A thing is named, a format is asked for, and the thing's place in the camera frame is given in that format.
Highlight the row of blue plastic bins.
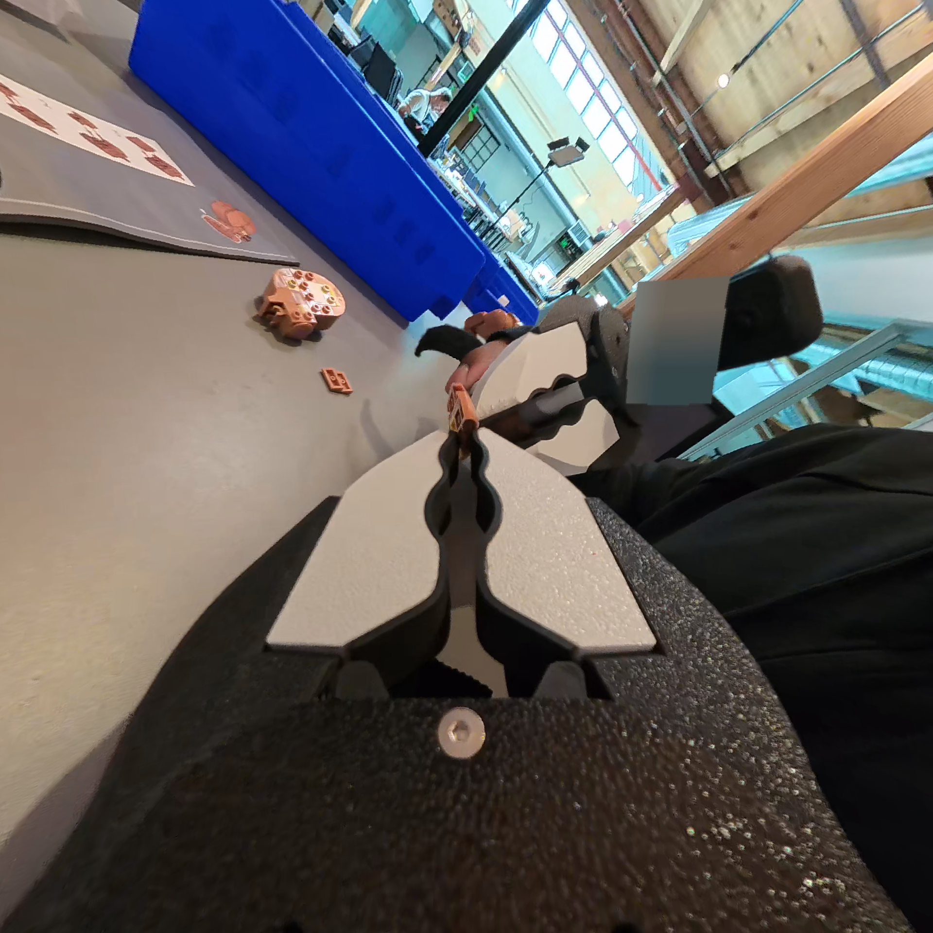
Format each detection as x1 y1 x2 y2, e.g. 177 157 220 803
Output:
129 0 543 325

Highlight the brown and tan brick assembly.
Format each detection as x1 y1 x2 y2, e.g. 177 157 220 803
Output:
464 308 523 341

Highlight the grey desk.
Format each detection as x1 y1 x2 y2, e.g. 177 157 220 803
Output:
0 15 613 876

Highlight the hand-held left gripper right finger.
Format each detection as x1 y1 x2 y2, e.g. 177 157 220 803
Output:
477 432 658 656

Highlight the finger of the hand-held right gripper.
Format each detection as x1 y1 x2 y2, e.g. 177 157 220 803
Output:
473 323 588 419
528 400 623 476

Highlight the grey instruction booklet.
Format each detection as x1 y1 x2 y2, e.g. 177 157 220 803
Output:
0 0 301 266

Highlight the wooden beam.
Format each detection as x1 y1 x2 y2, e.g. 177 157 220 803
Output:
649 59 933 285

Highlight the brown curved brick piece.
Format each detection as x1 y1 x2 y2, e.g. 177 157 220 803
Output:
447 385 482 456

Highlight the round brown brick assembly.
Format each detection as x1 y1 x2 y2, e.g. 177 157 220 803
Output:
256 267 348 342

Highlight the black tripod lamp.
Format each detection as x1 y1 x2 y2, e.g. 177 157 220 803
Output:
489 136 591 234

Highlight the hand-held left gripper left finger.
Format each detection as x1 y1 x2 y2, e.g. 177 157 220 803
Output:
267 432 453 654

